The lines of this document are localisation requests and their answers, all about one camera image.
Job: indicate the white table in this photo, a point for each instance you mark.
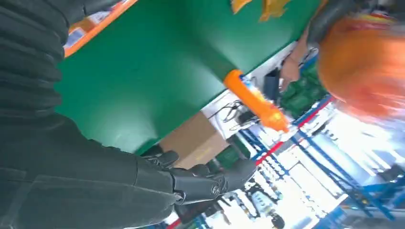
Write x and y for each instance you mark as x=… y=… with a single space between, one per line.
x=272 y=64

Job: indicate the yellow plastic sheet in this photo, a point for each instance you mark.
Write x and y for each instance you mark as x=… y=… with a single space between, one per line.
x=272 y=9

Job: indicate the brown cardboard box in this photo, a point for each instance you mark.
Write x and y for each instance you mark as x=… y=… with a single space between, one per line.
x=193 y=142

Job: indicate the blue metal rack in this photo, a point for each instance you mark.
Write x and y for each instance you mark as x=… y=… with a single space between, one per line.
x=345 y=181

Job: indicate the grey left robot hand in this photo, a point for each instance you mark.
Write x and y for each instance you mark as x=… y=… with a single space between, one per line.
x=326 y=19

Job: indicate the person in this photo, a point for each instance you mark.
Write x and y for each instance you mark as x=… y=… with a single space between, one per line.
x=289 y=71

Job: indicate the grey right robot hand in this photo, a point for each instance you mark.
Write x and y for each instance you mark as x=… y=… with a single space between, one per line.
x=79 y=183

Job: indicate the green table mat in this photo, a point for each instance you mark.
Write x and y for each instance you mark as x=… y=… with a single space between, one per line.
x=158 y=63

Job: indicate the person's hand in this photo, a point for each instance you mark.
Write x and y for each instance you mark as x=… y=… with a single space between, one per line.
x=289 y=75

